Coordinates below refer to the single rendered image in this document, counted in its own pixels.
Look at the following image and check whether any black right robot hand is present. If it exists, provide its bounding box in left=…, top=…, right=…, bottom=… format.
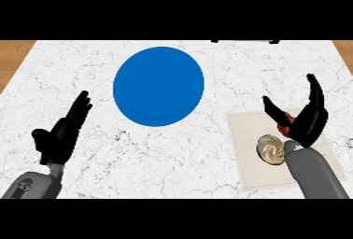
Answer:
left=261, top=73, right=329, bottom=148

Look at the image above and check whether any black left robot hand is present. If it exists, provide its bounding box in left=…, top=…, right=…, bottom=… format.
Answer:
left=31, top=90, right=93, bottom=166

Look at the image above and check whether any red bell pepper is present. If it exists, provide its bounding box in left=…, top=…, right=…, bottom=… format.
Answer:
left=276, top=112, right=297, bottom=139

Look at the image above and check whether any beige rectangular placemat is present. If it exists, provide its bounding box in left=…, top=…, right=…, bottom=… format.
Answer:
left=226, top=107, right=348, bottom=191

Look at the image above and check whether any blue round plate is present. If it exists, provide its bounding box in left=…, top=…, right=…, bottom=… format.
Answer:
left=112, top=46, right=205, bottom=128

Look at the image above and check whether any beige swirled cupcake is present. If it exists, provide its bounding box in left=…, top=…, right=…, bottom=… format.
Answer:
left=255, top=134, right=288, bottom=166

